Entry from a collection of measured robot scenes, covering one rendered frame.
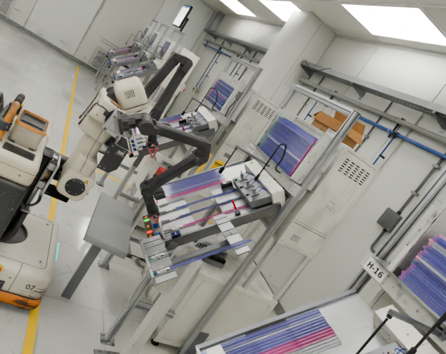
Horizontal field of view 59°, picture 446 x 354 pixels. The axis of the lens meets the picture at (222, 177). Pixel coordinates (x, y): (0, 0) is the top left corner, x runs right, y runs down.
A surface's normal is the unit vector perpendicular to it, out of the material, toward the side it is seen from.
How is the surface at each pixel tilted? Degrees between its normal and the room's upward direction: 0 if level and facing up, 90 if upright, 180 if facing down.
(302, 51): 90
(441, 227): 90
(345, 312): 44
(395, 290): 90
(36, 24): 90
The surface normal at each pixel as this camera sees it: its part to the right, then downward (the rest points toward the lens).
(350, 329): -0.15, -0.88
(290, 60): 0.29, 0.40
